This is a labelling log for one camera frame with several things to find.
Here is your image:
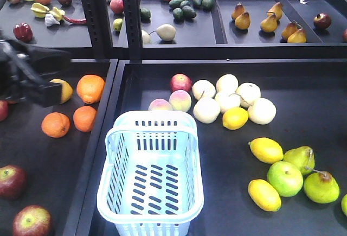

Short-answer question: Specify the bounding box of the large orange fruit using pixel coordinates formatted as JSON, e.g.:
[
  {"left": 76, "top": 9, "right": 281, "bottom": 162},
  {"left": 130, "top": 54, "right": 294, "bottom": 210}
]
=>
[{"left": 76, "top": 74, "right": 105, "bottom": 104}]

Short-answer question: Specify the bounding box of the yellow lemon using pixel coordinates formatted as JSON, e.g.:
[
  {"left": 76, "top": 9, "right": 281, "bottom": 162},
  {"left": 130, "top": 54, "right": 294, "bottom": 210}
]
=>
[
  {"left": 222, "top": 107, "right": 249, "bottom": 130},
  {"left": 248, "top": 137, "right": 284, "bottom": 164},
  {"left": 248, "top": 179, "right": 281, "bottom": 212}
]

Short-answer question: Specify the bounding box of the pink green peach left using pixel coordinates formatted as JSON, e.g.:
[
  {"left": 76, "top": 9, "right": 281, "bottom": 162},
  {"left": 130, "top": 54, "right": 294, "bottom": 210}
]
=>
[{"left": 148, "top": 98, "right": 173, "bottom": 111}]

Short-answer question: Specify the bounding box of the yellow lemon centre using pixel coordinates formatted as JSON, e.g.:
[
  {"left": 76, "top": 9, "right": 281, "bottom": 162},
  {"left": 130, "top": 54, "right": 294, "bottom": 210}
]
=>
[{"left": 222, "top": 107, "right": 249, "bottom": 130}]

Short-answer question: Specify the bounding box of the pink green peach right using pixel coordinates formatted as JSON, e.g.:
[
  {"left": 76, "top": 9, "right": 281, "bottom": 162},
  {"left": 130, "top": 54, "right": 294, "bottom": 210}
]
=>
[{"left": 169, "top": 90, "right": 191, "bottom": 112}]

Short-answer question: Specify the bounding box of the yellow lemon upper right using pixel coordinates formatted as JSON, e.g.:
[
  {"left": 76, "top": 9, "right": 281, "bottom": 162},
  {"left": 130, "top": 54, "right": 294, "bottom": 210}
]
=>
[{"left": 248, "top": 137, "right": 284, "bottom": 164}]

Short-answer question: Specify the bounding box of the white garlic bulb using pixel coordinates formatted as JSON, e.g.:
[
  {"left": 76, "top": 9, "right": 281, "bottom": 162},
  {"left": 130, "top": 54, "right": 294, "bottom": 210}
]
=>
[{"left": 44, "top": 14, "right": 60, "bottom": 27}]

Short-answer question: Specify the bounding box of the small orange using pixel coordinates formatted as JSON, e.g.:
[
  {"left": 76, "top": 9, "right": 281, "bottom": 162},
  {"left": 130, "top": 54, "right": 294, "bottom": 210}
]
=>
[
  {"left": 41, "top": 112, "right": 70, "bottom": 138},
  {"left": 73, "top": 106, "right": 97, "bottom": 132}
]

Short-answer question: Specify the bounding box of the black wooden produce stand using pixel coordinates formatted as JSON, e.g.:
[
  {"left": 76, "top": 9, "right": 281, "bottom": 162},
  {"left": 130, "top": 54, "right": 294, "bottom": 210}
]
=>
[{"left": 0, "top": 0, "right": 347, "bottom": 236}]

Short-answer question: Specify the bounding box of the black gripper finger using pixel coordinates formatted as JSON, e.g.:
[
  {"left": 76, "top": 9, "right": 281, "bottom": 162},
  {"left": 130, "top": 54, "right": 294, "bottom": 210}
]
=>
[
  {"left": 25, "top": 45, "right": 71, "bottom": 78},
  {"left": 21, "top": 80, "right": 62, "bottom": 107}
]

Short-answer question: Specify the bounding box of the light blue plastic basket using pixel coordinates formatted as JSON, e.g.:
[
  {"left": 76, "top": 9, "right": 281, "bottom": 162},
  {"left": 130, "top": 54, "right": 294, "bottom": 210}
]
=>
[{"left": 97, "top": 111, "right": 204, "bottom": 235}]

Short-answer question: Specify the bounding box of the red apple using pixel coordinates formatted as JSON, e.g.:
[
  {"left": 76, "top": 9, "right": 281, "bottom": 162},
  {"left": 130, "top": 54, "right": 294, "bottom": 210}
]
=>
[
  {"left": 1, "top": 165, "right": 28, "bottom": 200},
  {"left": 12, "top": 205, "right": 53, "bottom": 236}
]

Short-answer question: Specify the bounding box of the green pear upper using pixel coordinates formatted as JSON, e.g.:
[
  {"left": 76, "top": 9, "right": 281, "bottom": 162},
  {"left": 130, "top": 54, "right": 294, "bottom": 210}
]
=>
[{"left": 283, "top": 146, "right": 315, "bottom": 176}]

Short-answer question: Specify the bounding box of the pink green peach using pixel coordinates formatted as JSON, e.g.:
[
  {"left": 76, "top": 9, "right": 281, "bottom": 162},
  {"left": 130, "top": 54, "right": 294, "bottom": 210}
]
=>
[
  {"left": 148, "top": 98, "right": 173, "bottom": 111},
  {"left": 169, "top": 90, "right": 191, "bottom": 112}
]

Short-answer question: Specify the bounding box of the small orange left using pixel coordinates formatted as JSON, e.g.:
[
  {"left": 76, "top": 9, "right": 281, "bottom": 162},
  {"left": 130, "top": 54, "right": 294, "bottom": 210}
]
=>
[{"left": 41, "top": 112, "right": 70, "bottom": 138}]

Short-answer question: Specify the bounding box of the red apple left edge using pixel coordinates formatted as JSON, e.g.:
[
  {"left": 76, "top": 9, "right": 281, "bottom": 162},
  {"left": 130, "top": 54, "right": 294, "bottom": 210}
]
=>
[{"left": 0, "top": 100, "right": 9, "bottom": 122}]

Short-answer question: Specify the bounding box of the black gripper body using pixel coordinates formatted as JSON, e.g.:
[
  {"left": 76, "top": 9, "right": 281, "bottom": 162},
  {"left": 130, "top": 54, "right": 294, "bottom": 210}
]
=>
[{"left": 1, "top": 37, "right": 28, "bottom": 104}]

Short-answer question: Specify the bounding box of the green pear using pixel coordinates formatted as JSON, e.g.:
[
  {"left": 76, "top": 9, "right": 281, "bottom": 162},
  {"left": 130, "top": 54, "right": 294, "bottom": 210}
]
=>
[
  {"left": 303, "top": 167, "right": 340, "bottom": 204},
  {"left": 283, "top": 146, "right": 315, "bottom": 176}
]

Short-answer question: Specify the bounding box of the yellow lemon lower right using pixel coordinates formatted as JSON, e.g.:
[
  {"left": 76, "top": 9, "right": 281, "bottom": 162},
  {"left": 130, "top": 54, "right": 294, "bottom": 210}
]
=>
[{"left": 248, "top": 179, "right": 281, "bottom": 212}]

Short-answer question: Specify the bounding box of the red chili pepper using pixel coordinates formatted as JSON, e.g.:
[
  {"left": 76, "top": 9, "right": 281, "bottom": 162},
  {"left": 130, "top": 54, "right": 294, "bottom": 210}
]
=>
[{"left": 63, "top": 15, "right": 87, "bottom": 25}]

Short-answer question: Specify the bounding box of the small orange right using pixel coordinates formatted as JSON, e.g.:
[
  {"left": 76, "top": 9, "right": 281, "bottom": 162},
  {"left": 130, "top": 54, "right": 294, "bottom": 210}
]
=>
[{"left": 73, "top": 106, "right": 97, "bottom": 132}]

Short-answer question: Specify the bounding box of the yellow brown pear fruit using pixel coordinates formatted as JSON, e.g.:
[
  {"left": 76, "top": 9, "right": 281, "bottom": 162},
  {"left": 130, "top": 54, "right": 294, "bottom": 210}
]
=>
[{"left": 50, "top": 79, "right": 73, "bottom": 104}]

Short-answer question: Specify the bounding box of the red apple left middle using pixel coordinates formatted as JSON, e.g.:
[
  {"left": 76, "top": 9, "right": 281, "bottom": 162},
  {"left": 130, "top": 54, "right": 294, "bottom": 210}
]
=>
[{"left": 1, "top": 165, "right": 28, "bottom": 200}]

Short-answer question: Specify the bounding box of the green pear lower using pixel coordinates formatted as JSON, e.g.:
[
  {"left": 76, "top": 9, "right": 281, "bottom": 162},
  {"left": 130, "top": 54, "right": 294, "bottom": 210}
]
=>
[{"left": 303, "top": 167, "right": 340, "bottom": 204}]

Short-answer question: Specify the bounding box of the red apple centre tray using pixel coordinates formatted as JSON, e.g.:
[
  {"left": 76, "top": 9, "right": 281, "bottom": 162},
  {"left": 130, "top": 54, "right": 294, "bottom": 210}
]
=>
[{"left": 170, "top": 73, "right": 192, "bottom": 92}]

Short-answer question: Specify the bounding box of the red apple front left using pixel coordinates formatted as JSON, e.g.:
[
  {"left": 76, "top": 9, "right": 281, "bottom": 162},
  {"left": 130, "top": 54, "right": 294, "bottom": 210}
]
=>
[{"left": 12, "top": 205, "right": 53, "bottom": 236}]

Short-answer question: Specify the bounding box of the red bell pepper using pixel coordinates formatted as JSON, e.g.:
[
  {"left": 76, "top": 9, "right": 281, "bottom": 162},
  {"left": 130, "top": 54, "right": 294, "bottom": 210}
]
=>
[{"left": 13, "top": 23, "right": 33, "bottom": 42}]

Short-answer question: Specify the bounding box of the green apple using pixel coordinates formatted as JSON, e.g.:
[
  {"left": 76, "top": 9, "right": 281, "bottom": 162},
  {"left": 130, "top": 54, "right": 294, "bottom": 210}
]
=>
[{"left": 267, "top": 161, "right": 304, "bottom": 197}]

